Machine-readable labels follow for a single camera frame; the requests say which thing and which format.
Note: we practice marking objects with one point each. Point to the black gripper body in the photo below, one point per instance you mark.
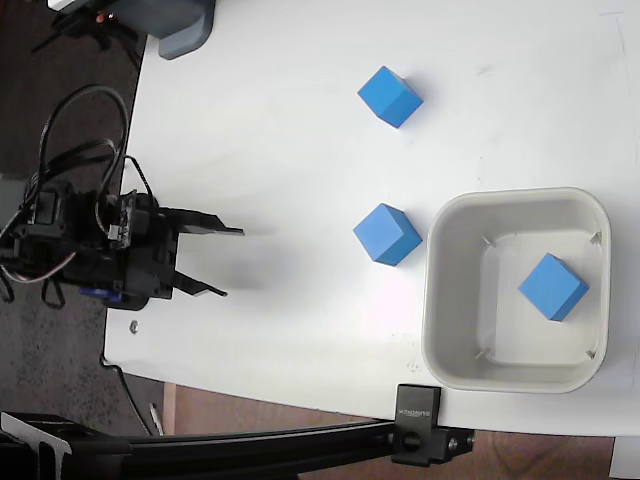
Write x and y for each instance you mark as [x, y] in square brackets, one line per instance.
[150, 260]

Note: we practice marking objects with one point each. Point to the blue cube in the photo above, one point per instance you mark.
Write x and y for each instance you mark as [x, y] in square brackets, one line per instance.
[390, 97]
[553, 287]
[387, 234]

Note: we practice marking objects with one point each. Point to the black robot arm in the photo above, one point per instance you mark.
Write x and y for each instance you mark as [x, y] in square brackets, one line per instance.
[50, 235]

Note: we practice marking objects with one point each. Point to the white plastic bin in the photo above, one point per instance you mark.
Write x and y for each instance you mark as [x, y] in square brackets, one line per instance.
[450, 325]

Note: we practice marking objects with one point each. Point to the small metal nut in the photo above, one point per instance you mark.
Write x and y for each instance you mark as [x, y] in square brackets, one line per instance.
[133, 326]

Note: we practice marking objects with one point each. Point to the gray stand base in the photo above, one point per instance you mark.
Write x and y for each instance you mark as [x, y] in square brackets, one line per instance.
[185, 25]

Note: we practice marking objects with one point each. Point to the dark device with red light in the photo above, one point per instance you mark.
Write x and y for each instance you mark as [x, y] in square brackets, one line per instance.
[85, 22]

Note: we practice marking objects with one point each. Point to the black table clamp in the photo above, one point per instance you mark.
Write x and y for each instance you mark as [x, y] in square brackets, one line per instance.
[417, 425]

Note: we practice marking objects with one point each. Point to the white table leg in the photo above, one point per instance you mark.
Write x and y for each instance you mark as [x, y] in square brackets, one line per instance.
[625, 457]

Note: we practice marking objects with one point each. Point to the gripper camera circuit board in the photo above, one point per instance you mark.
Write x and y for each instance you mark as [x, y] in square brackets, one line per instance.
[122, 222]

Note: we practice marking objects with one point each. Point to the black aluminium rail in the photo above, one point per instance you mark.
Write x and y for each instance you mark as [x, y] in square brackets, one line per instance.
[225, 445]

